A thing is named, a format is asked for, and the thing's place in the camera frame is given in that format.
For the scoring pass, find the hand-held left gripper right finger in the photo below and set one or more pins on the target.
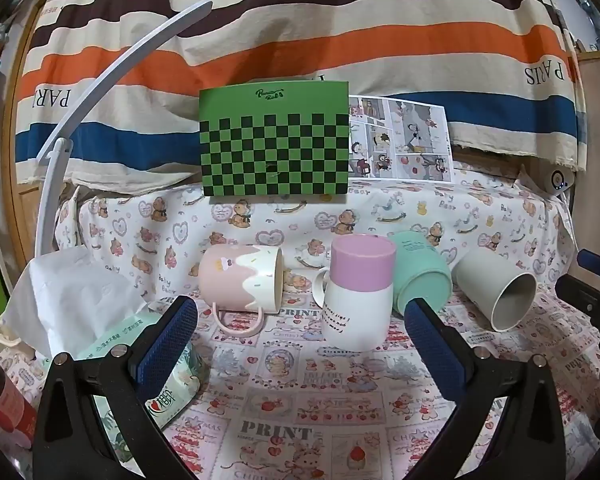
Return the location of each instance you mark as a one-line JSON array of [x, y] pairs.
[[436, 352]]

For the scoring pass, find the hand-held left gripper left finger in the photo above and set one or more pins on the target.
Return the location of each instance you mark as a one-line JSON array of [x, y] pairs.
[[164, 347]]

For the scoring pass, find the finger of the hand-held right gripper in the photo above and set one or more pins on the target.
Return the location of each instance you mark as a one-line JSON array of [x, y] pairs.
[[587, 295], [591, 260]]

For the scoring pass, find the teal cup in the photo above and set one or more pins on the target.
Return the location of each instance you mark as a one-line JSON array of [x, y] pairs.
[[420, 270]]

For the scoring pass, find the grey cup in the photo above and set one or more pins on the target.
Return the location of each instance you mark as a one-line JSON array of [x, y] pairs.
[[485, 280]]

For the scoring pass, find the white cup with lilac base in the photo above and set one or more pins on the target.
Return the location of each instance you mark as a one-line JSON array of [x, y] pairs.
[[360, 305]]

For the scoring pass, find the green tissue pack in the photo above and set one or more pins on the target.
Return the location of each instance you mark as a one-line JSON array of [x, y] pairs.
[[180, 385]]

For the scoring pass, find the white tissue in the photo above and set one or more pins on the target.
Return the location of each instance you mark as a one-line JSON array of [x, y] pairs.
[[65, 300]]

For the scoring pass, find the bear print tablecloth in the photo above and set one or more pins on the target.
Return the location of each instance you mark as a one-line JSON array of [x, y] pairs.
[[290, 410]]

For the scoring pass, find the cream plastic basket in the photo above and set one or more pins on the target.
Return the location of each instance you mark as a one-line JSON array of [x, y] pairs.
[[2, 334]]

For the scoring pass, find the red bottle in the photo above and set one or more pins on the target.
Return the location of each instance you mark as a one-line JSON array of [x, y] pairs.
[[5, 405]]

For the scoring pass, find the comic strip sheet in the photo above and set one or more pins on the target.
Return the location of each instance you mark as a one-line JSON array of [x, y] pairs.
[[405, 140]]

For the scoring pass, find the green checkered box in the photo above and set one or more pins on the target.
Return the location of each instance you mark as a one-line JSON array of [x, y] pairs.
[[275, 145]]

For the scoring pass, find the white curved stand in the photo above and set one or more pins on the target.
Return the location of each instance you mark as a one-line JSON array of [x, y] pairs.
[[80, 110]]

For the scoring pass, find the striped cloth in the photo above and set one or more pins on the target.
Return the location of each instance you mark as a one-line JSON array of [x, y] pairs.
[[330, 45]]

